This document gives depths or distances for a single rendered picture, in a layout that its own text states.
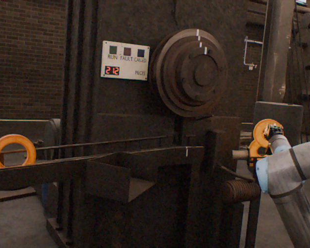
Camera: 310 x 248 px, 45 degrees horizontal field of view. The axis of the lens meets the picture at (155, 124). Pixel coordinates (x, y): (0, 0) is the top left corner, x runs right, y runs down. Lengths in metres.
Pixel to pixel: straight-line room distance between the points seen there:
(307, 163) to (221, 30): 1.26
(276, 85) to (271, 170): 5.00
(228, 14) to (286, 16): 4.02
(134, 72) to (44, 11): 6.14
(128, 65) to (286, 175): 1.04
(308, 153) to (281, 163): 0.09
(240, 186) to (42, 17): 6.44
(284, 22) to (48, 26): 4.49
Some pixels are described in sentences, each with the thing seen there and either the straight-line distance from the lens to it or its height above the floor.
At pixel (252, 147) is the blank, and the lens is 2.23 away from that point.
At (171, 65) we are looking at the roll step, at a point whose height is 1.15.
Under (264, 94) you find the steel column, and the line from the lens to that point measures 6.47.
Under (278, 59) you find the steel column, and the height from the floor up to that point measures 1.51.
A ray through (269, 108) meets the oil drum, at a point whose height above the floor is 0.82.
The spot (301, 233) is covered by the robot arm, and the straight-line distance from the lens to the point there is 1.38.
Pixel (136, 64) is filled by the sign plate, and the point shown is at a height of 1.14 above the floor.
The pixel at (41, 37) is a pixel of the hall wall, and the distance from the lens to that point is 7.97.
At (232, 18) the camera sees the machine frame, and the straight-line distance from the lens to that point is 2.41.
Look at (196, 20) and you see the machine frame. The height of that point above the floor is 1.42.
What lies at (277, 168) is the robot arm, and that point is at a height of 0.82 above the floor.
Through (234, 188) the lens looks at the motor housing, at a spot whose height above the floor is 0.50.
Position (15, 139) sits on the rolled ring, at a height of 0.76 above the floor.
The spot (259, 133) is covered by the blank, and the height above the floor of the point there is 0.82.
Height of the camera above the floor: 1.08
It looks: 7 degrees down
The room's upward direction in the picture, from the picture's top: 5 degrees clockwise
